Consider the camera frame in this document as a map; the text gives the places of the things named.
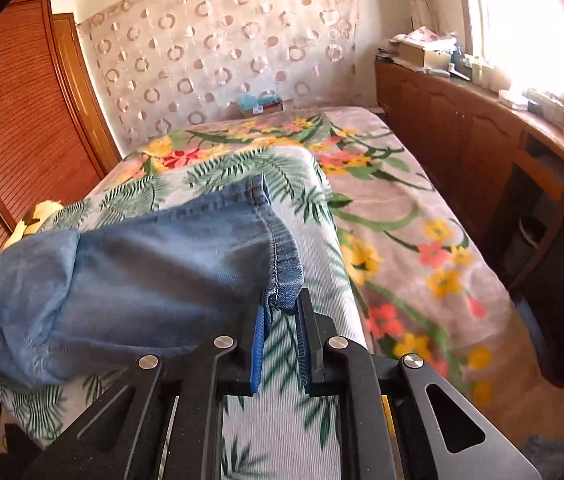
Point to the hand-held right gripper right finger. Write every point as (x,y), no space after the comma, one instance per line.
(306,345)

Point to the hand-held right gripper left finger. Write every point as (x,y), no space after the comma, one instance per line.
(259,345)

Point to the blue denim pants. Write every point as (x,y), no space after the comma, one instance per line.
(137,285)

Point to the yellow plush toy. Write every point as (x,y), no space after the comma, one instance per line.
(32,217)

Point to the leaf-printed bed sheet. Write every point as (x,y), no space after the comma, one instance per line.
(292,200)

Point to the floral blanket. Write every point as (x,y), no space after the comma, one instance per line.
(411,240)

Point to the wooden slatted wardrobe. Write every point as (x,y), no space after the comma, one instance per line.
(12,110)

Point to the box with blue contents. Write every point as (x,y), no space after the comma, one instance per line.
(261,102)

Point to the long wooden cabinet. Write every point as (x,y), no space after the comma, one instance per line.
(461,125)

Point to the circle-patterned sheer curtain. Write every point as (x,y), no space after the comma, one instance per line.
(222,40)

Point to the cardboard box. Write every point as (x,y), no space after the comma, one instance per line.
(419,52)

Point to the white tissue box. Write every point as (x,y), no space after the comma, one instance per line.
(511,97)

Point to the floral cloth bundle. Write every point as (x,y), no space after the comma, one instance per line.
(426,35)

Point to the white power strip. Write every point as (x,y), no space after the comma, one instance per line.
(556,105)

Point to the wooden framed window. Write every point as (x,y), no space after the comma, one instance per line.
(526,20)

